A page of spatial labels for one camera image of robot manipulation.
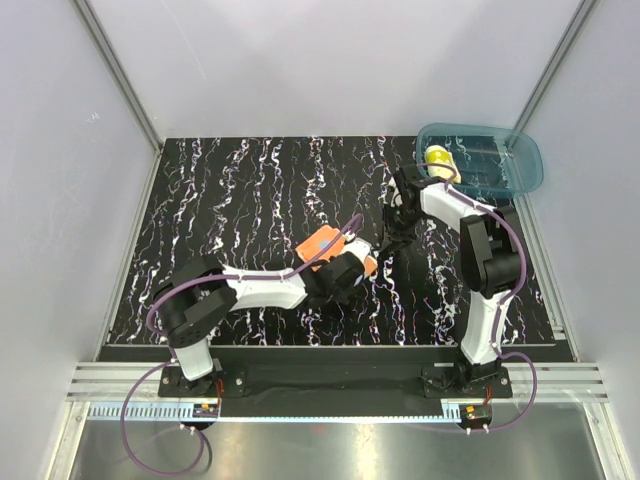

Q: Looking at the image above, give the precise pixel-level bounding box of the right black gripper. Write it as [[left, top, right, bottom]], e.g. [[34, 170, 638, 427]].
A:
[[378, 204, 423, 254]]

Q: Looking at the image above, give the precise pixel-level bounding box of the orange blue patterned towel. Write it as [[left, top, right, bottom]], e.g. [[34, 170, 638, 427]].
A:
[[295, 225, 377, 277]]

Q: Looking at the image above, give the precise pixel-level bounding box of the yellow crocodile towel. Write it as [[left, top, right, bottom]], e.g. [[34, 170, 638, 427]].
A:
[[424, 145, 462, 184]]

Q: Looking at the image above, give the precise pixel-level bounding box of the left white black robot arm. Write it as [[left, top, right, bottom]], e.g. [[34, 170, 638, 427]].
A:
[[148, 246, 377, 396]]

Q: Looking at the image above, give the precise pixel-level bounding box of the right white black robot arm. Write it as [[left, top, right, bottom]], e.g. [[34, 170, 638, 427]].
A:
[[379, 165, 527, 397]]

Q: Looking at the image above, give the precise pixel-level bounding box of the blue transparent plastic bin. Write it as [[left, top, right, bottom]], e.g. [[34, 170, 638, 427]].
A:
[[415, 123, 544, 200]]

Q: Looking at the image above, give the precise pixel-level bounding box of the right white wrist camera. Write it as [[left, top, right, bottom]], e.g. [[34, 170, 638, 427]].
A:
[[388, 181, 402, 207]]

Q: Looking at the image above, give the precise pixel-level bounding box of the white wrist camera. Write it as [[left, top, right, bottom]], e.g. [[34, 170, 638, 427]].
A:
[[388, 181, 402, 207], [343, 237, 372, 263]]

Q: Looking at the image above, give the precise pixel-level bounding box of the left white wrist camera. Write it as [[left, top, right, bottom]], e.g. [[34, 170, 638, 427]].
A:
[[343, 237, 372, 263]]

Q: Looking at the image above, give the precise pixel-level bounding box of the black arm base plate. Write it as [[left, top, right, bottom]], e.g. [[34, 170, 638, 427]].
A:
[[159, 346, 513, 418]]

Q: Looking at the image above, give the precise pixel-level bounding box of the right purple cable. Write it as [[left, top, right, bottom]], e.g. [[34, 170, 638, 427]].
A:
[[412, 159, 539, 431]]

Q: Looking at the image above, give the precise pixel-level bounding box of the purple cable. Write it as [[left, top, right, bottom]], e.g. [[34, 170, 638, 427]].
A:
[[122, 213, 364, 474], [412, 159, 539, 431]]

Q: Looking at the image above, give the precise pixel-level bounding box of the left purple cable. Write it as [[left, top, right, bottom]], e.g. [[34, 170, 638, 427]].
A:
[[122, 213, 364, 474]]

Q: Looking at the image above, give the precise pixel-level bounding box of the aluminium rail with slots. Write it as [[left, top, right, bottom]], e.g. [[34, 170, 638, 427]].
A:
[[66, 362, 608, 423]]

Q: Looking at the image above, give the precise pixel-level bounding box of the right aluminium frame post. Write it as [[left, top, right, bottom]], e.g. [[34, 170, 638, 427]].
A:
[[514, 0, 600, 131]]

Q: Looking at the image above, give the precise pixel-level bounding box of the aluminium frame post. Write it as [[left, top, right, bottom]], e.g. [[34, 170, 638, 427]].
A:
[[514, 0, 600, 131], [70, 0, 164, 154]]

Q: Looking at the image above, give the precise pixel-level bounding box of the left aluminium frame post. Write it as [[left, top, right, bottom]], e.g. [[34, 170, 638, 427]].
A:
[[70, 0, 164, 154]]

